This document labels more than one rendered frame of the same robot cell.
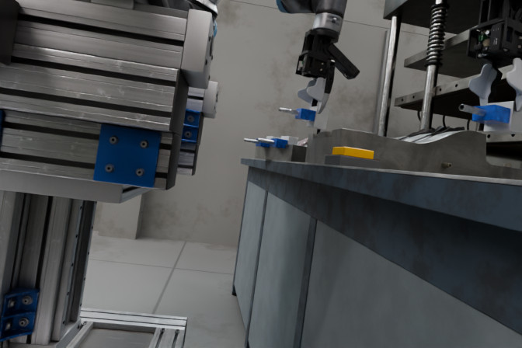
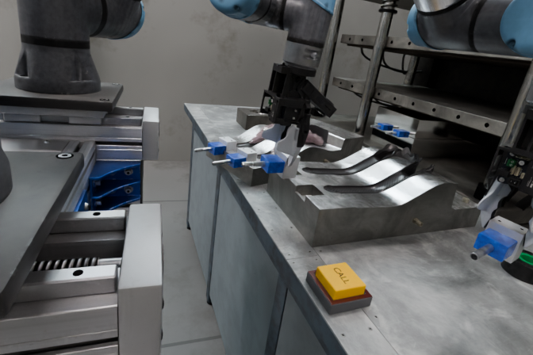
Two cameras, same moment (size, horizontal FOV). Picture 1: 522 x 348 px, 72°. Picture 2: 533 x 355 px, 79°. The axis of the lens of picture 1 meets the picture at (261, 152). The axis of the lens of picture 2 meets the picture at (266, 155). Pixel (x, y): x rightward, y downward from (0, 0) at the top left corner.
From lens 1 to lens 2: 0.51 m
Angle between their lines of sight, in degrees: 25
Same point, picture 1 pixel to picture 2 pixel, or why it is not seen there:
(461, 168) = (429, 219)
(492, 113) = (500, 254)
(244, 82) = not seen: outside the picture
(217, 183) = (159, 104)
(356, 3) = not seen: outside the picture
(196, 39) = (139, 329)
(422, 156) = (396, 217)
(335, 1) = (317, 29)
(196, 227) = not seen: hidden behind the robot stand
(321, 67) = (293, 115)
